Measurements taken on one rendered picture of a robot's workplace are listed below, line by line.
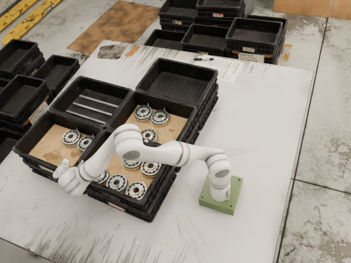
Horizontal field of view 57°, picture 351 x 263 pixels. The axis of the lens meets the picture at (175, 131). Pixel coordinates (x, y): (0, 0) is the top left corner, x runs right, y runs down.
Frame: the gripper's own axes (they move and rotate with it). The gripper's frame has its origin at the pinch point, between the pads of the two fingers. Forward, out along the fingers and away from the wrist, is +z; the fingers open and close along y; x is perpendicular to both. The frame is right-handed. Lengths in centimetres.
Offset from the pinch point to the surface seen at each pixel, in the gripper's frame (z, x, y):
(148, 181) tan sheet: -4.6, -31.6, 14.0
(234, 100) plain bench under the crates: 25, -58, 82
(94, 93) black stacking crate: 51, 13, 39
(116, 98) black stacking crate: 41, 1, 43
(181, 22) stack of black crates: 145, -14, 150
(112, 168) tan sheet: 8.2, -15.5, 9.2
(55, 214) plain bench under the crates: 17.9, -6.0, -26.7
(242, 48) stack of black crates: 81, -60, 138
